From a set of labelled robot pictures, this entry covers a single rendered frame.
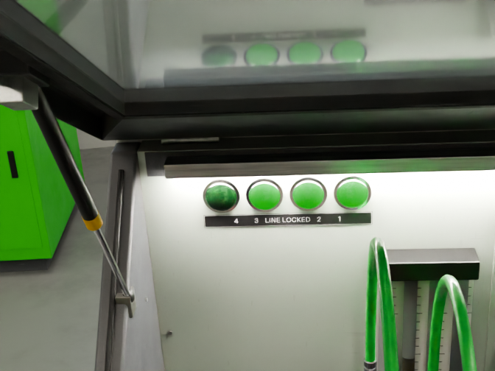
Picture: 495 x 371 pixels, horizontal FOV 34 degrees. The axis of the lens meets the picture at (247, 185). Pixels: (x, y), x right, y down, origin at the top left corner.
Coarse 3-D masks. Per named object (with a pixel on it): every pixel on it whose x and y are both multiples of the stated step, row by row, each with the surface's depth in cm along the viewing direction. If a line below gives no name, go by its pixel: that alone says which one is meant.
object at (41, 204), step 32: (0, 128) 332; (32, 128) 340; (64, 128) 393; (0, 160) 338; (32, 160) 339; (0, 192) 345; (32, 192) 345; (64, 192) 387; (0, 224) 351; (32, 224) 351; (64, 224) 384; (0, 256) 359; (32, 256) 359
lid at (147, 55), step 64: (0, 0) 54; (64, 0) 54; (128, 0) 55; (192, 0) 55; (256, 0) 55; (320, 0) 55; (384, 0) 56; (448, 0) 56; (0, 64) 69; (64, 64) 71; (128, 64) 74; (192, 64) 74; (256, 64) 75; (320, 64) 75; (384, 64) 76; (448, 64) 76; (128, 128) 102; (192, 128) 103; (256, 128) 104; (320, 128) 105; (384, 128) 106; (448, 128) 107
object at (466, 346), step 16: (448, 288) 90; (464, 304) 87; (432, 320) 103; (464, 320) 85; (432, 336) 105; (464, 336) 83; (432, 352) 106; (464, 352) 82; (432, 368) 108; (464, 368) 82
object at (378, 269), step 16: (368, 256) 100; (384, 256) 87; (368, 272) 103; (384, 272) 85; (368, 288) 106; (384, 288) 83; (368, 304) 108; (384, 304) 81; (368, 320) 109; (384, 320) 80; (368, 336) 111; (384, 336) 79; (368, 352) 112; (384, 352) 79; (368, 368) 113
